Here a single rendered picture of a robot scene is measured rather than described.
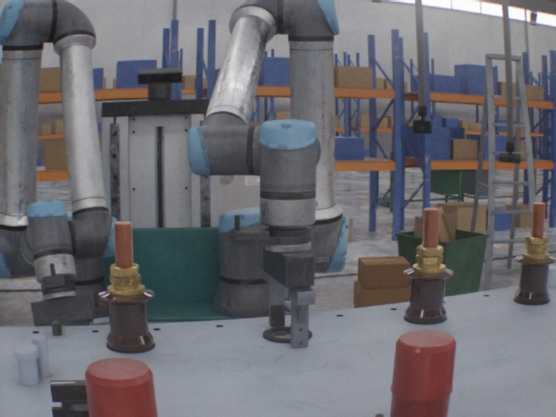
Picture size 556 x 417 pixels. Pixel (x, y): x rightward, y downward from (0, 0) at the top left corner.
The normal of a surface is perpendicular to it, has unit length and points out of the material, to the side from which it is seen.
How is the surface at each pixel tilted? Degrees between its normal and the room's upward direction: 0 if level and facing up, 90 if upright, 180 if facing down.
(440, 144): 90
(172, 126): 90
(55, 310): 67
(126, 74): 90
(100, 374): 4
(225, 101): 35
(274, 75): 90
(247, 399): 0
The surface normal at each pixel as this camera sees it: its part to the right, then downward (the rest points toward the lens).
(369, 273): 0.06, 0.12
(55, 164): 0.29, 0.11
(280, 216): -0.23, 0.12
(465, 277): 0.56, 0.17
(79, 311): 0.23, -0.29
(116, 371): 0.00, -0.98
